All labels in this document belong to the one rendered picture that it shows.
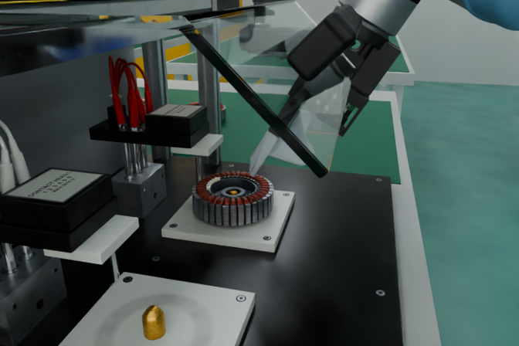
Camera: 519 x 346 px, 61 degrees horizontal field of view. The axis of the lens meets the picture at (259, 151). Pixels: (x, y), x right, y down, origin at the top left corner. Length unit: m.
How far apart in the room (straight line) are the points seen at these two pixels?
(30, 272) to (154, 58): 0.44
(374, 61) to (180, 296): 0.32
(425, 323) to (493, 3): 0.32
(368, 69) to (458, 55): 5.24
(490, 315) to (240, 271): 1.39
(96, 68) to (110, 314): 0.41
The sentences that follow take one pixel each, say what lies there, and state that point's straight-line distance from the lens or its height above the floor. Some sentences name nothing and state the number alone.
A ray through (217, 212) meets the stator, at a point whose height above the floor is 0.80.
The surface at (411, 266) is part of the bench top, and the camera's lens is 0.60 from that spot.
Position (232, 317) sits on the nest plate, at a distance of 0.44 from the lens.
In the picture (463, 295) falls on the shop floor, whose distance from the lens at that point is 1.88.
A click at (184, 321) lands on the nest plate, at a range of 0.45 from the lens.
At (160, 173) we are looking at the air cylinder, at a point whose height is 0.81.
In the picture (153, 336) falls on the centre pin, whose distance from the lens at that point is 0.43.
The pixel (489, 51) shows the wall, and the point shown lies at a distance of 5.80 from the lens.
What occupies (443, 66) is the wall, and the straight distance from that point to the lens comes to 5.74.
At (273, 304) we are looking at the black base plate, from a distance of 0.48.
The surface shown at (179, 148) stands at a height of 0.88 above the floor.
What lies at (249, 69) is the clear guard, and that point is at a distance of 0.18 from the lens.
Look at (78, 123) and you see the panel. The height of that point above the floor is 0.88.
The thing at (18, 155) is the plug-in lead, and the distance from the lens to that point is 0.44.
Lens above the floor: 1.08
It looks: 21 degrees down
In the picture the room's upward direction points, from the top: straight up
